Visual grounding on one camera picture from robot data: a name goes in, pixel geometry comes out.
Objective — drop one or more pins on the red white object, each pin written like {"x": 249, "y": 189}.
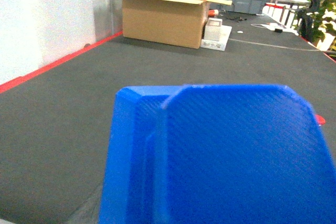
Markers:
{"x": 213, "y": 13}

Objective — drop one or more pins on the grey plastic crate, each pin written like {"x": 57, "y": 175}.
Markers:
{"x": 254, "y": 7}

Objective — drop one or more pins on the blue block part with knob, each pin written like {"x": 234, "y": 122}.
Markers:
{"x": 216, "y": 154}

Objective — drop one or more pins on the green potted plant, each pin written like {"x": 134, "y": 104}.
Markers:
{"x": 316, "y": 20}

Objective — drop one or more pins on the small black device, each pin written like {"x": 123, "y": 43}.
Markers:
{"x": 278, "y": 30}

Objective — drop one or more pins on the large brown cardboard box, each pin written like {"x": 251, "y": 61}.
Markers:
{"x": 172, "y": 22}

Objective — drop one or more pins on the small white box on top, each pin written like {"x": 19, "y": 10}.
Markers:
{"x": 212, "y": 29}

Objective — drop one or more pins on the red mushroom push button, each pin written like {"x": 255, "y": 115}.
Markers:
{"x": 320, "y": 120}

